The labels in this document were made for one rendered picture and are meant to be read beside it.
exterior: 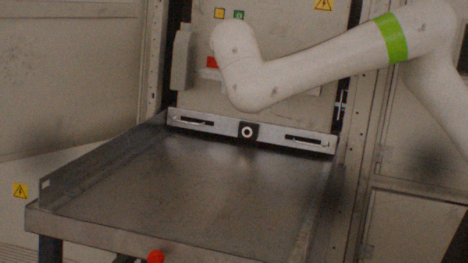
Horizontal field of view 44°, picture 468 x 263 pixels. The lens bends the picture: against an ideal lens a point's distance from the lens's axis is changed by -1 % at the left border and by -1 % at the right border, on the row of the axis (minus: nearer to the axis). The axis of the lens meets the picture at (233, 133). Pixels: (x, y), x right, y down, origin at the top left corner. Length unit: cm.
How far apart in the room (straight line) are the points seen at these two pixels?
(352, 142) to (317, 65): 47
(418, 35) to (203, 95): 76
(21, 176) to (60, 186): 80
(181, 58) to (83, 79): 28
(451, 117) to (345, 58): 28
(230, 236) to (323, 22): 77
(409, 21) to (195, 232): 64
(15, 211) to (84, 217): 97
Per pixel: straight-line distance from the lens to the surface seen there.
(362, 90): 168
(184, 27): 170
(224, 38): 132
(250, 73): 128
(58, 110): 165
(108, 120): 177
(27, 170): 209
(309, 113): 175
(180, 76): 171
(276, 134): 177
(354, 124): 170
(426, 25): 133
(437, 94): 142
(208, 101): 181
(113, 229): 119
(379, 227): 177
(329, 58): 129
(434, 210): 175
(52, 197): 130
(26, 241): 220
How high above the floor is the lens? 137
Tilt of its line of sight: 16 degrees down
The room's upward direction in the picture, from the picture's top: 6 degrees clockwise
